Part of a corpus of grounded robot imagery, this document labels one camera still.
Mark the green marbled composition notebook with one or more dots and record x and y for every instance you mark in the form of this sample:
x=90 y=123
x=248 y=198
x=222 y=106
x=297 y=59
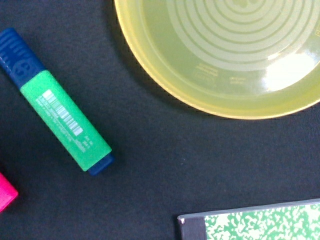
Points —
x=297 y=220

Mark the pink highlighter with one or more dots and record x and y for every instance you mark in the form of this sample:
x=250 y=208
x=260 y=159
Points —
x=7 y=193

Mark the green highlighter blue cap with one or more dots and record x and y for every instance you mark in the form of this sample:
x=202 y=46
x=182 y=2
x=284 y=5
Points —
x=51 y=102

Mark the yellow plastic plate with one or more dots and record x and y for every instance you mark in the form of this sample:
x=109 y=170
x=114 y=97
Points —
x=240 y=59

